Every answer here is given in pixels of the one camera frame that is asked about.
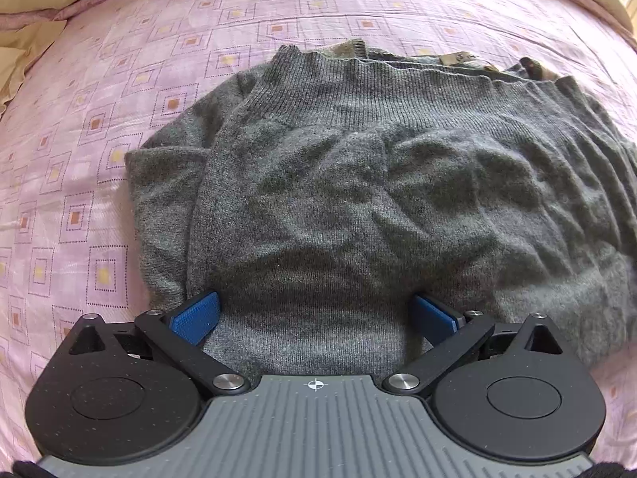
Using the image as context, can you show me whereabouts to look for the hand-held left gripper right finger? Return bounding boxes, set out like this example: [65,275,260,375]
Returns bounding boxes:
[382,295,567,394]

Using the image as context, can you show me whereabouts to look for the grey argyle sweater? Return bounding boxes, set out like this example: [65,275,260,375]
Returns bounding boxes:
[124,39,637,374]

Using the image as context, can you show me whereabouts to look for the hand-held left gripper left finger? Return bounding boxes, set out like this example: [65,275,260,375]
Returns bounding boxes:
[68,291,251,395]

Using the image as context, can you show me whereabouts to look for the pink patterned bed sheet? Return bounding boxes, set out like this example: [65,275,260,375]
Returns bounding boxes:
[0,0,637,464]

